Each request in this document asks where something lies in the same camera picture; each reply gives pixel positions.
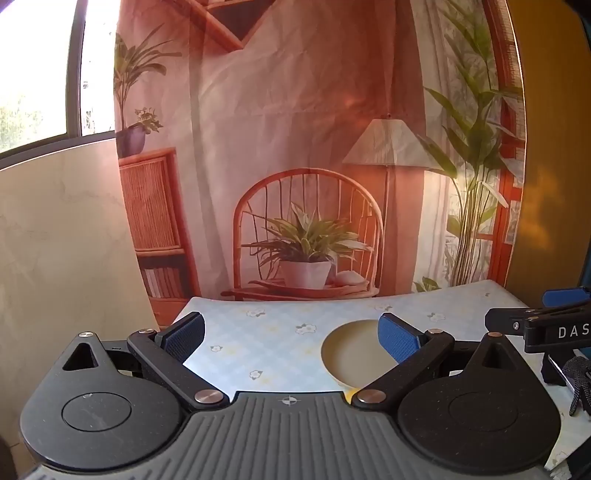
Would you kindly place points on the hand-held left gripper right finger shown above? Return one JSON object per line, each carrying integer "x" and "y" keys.
{"x": 397, "y": 339}

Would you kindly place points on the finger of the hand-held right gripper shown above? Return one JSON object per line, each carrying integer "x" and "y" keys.
{"x": 568, "y": 296}
{"x": 503, "y": 321}

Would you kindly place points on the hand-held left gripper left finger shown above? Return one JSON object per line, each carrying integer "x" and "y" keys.
{"x": 184, "y": 337}

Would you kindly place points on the cream ceramic plate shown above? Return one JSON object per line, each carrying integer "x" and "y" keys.
{"x": 355, "y": 355}

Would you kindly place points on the yellow-brown wooden panel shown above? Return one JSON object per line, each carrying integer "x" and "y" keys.
{"x": 549, "y": 161}

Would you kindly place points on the window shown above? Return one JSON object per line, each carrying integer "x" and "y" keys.
{"x": 41, "y": 69}

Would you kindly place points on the printed wall tapestry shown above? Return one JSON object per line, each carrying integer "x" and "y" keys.
{"x": 286, "y": 115}

